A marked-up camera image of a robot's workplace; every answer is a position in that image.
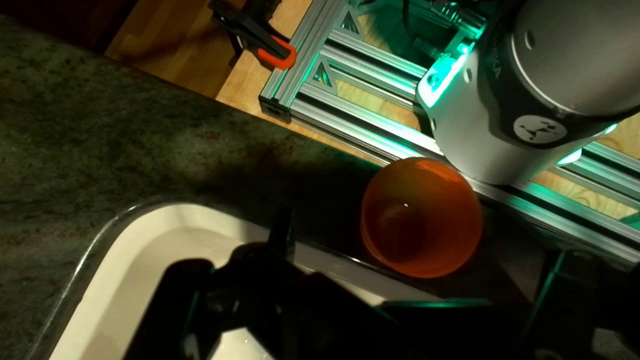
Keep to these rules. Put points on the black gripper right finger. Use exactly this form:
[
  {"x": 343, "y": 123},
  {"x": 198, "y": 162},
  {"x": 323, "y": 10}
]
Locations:
[{"x": 561, "y": 320}]

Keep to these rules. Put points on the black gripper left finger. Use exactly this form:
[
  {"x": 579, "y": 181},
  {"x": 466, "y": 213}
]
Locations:
[{"x": 282, "y": 233}]

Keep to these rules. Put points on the orange plastic cup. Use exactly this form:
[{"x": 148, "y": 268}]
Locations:
[{"x": 426, "y": 226}]

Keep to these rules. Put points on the white sink basin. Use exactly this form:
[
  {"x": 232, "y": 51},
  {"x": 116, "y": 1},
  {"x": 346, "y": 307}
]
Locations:
[{"x": 132, "y": 281}]

